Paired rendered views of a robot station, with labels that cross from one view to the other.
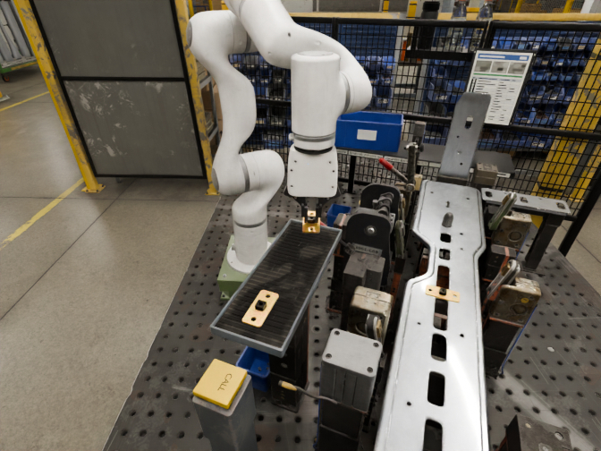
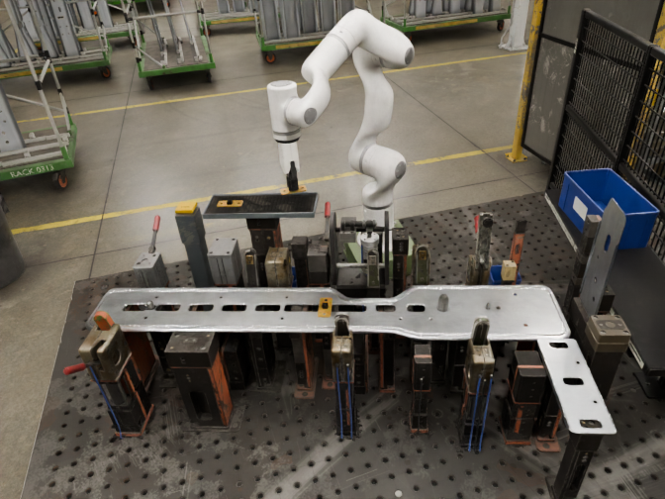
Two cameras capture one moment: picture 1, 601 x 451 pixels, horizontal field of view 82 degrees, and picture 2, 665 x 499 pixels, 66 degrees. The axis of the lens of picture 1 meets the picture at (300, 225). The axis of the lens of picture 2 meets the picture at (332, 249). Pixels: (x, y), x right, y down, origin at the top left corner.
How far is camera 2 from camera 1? 1.56 m
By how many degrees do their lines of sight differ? 60
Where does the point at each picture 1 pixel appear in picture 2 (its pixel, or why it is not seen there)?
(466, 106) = (609, 220)
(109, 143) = (545, 116)
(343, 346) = (224, 243)
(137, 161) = not seen: hidden behind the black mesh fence
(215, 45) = (359, 58)
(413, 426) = (207, 299)
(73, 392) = not seen: hidden behind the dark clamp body
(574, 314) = not seen: outside the picture
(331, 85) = (273, 103)
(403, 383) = (234, 294)
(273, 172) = (379, 168)
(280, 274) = (258, 203)
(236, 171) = (355, 152)
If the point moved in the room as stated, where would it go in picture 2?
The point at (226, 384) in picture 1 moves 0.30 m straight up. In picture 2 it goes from (184, 207) to (161, 121)
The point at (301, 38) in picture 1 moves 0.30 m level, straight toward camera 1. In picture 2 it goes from (309, 71) to (205, 86)
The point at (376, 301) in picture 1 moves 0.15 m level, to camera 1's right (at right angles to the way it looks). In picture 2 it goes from (274, 255) to (285, 284)
